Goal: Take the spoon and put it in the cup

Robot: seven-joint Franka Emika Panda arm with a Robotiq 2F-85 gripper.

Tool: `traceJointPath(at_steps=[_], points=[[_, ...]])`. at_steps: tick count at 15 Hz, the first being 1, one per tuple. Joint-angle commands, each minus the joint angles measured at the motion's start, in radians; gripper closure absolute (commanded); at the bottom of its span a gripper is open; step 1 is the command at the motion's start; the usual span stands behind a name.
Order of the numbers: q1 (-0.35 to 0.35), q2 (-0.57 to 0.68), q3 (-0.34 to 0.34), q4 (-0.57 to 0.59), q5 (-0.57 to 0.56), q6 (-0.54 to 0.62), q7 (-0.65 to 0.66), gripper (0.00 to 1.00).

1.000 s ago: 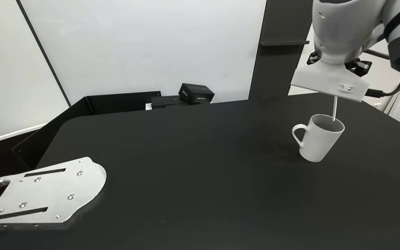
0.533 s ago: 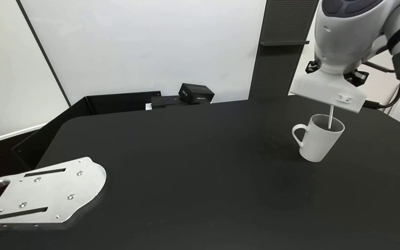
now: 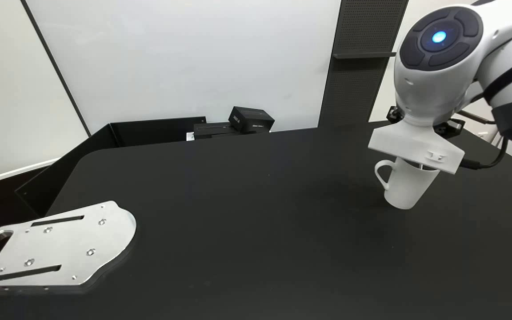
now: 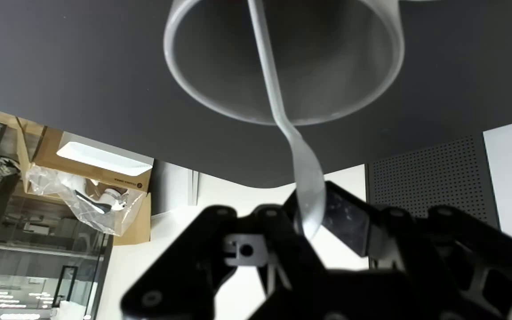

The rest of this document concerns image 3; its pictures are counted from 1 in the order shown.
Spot flat black box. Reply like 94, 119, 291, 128
192, 122, 241, 140

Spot black perforated panel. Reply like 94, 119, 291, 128
318, 0, 410, 130

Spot whiteboard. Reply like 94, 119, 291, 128
20, 0, 342, 136

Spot white mug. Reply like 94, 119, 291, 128
374, 156, 440, 210

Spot silver metal plate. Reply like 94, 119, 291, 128
0, 200, 137, 292

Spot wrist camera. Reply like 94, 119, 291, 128
368, 120, 466, 175

